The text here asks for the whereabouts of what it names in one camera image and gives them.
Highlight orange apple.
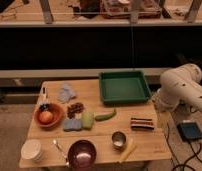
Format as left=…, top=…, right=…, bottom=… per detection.
left=39, top=111, right=53, bottom=124

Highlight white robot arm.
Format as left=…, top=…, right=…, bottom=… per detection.
left=154, top=63, right=202, bottom=112

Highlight orange bowl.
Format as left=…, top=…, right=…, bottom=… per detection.
left=34, top=103, right=64, bottom=130

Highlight purple bowl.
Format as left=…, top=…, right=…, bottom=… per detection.
left=67, top=140, right=97, bottom=171

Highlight green plastic tray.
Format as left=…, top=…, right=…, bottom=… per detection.
left=99, top=71, right=151, bottom=105

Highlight brown grapes cluster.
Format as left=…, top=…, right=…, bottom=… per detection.
left=67, top=102, right=84, bottom=119

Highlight green chili pepper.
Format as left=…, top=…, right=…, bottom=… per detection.
left=95, top=109, right=116, bottom=122

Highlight light green sponge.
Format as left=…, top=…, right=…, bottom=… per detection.
left=82, top=112, right=94, bottom=130

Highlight light blue crumpled cloth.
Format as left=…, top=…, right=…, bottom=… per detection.
left=58, top=83, right=76, bottom=103

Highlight blue sponge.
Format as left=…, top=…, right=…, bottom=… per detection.
left=63, top=119, right=82, bottom=131

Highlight striped cloth block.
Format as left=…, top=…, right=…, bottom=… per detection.
left=130, top=117, right=154, bottom=130

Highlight small metal cup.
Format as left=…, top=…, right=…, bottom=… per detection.
left=112, top=131, right=126, bottom=150

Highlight dark purple grapes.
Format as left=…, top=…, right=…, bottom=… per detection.
left=39, top=104, right=49, bottom=111

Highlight yellow corn cob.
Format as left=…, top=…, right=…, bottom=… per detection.
left=119, top=138, right=136, bottom=163

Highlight metal spoon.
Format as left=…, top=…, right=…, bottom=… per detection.
left=53, top=139, right=70, bottom=167

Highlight white stacked bowls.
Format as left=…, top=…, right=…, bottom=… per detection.
left=21, top=139, right=43, bottom=162

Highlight black foot pedal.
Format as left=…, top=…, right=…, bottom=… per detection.
left=177, top=122, right=202, bottom=141

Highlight black cable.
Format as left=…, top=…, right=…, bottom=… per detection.
left=164, top=105, right=202, bottom=171

